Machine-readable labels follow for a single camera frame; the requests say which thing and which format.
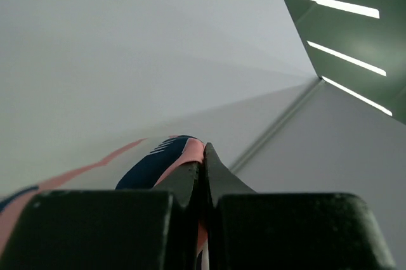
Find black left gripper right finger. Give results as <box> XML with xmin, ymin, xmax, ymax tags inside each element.
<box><xmin>204</xmin><ymin>144</ymin><xmax>396</xmax><ymax>269</ymax></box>

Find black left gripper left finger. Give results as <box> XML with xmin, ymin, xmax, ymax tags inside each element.
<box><xmin>1</xmin><ymin>162</ymin><xmax>199</xmax><ymax>269</ymax></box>

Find pink shark print shorts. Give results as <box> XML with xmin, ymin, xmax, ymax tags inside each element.
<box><xmin>1</xmin><ymin>136</ymin><xmax>207</xmax><ymax>269</ymax></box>

